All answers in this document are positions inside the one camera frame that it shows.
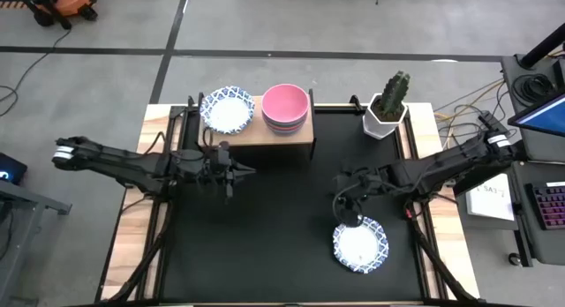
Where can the green cactus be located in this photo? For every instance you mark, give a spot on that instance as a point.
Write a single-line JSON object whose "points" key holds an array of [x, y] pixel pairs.
{"points": [[393, 95]]}

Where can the black power strip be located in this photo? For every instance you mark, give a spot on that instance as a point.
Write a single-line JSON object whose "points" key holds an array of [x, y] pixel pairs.
{"points": [[489, 120]]}

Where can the orange shop vacuum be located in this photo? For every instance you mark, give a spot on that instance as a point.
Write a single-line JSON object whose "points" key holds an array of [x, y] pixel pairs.
{"points": [[70, 0]]}

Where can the wooden shelf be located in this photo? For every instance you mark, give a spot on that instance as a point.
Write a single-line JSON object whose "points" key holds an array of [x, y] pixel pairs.
{"points": [[247, 138]]}

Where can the black table mat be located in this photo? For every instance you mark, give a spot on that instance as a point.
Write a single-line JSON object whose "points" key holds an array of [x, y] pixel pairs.
{"points": [[282, 236]]}

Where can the green ceramic bowl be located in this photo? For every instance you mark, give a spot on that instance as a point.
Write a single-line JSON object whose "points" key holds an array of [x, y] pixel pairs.
{"points": [[284, 123]]}

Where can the white hexagonal plant pot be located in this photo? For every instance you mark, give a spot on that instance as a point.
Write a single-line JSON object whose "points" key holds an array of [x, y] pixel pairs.
{"points": [[379, 128]]}

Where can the grey metal cart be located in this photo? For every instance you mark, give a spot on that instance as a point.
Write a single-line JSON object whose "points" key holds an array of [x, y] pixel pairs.
{"points": [[17, 236]]}

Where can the blue patterned paper bowl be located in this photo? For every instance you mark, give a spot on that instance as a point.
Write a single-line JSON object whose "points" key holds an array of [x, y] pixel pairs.
{"points": [[360, 247], [227, 110]]}

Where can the pink bowl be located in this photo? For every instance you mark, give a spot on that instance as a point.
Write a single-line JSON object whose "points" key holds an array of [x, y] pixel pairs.
{"points": [[284, 102]]}

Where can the computer monitor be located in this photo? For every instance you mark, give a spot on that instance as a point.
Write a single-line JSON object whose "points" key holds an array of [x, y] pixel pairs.
{"points": [[547, 117]]}

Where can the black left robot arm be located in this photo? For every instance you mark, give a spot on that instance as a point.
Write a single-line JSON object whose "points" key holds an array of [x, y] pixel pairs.
{"points": [[119, 163]]}

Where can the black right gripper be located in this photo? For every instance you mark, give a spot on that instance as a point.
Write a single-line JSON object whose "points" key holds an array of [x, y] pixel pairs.
{"points": [[351, 196]]}

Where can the grey desk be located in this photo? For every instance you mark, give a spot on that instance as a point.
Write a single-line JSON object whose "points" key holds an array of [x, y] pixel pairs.
{"points": [[525, 236]]}

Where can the backlit keyboard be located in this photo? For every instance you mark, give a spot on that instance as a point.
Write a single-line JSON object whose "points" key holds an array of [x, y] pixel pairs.
{"points": [[552, 205]]}

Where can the white paper sheet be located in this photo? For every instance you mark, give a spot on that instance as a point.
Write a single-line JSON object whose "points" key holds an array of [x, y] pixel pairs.
{"points": [[490, 201]]}

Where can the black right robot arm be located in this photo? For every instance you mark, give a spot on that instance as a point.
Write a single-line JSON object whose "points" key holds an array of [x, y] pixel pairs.
{"points": [[441, 168]]}

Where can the black pole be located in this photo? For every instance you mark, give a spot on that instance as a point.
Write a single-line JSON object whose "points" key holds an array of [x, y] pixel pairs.
{"points": [[543, 47]]}

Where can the black device with blue light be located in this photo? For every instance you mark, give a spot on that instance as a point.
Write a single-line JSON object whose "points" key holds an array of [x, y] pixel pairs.
{"points": [[11, 168]]}

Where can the black caster wheel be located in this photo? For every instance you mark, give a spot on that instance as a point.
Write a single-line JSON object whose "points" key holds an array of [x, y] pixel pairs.
{"points": [[514, 259]]}

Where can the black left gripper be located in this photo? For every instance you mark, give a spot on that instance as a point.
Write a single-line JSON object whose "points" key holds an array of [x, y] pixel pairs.
{"points": [[218, 166]]}

